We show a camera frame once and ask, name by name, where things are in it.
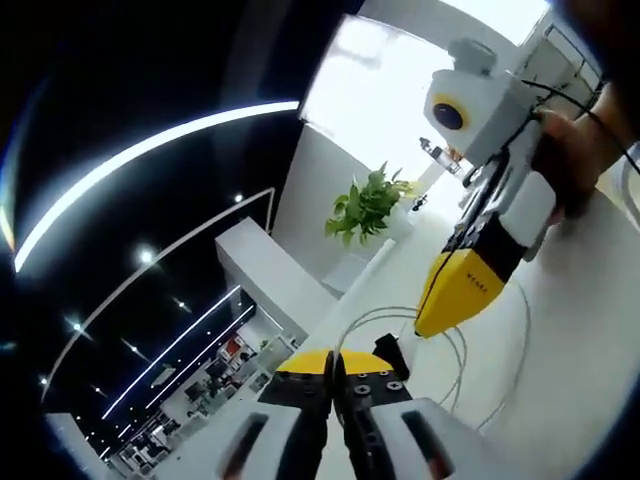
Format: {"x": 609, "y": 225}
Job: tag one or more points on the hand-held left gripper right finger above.
{"x": 370, "y": 400}

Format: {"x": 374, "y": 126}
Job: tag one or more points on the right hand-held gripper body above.
{"x": 485, "y": 115}

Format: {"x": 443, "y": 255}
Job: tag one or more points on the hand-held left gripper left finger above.
{"x": 295, "y": 395}

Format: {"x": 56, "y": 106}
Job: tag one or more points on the white desktop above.
{"x": 575, "y": 350}

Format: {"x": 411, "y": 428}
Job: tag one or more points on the person's right hand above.
{"x": 570, "y": 160}

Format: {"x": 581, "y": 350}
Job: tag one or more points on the small black gadget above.
{"x": 421, "y": 203}

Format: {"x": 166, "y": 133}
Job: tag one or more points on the clear bottle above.
{"x": 440, "y": 156}

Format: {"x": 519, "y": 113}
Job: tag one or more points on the potted green plant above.
{"x": 365, "y": 205}

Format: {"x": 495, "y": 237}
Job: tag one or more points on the white leaning board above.
{"x": 355, "y": 270}

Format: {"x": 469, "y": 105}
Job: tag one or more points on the white square pillar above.
{"x": 270, "y": 280}

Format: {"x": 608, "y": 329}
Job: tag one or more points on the recessed ceiling air vent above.
{"x": 164, "y": 375}

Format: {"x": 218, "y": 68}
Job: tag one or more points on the curved ceiling light strip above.
{"x": 150, "y": 145}

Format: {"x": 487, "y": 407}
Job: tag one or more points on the red wall panel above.
{"x": 231, "y": 347}

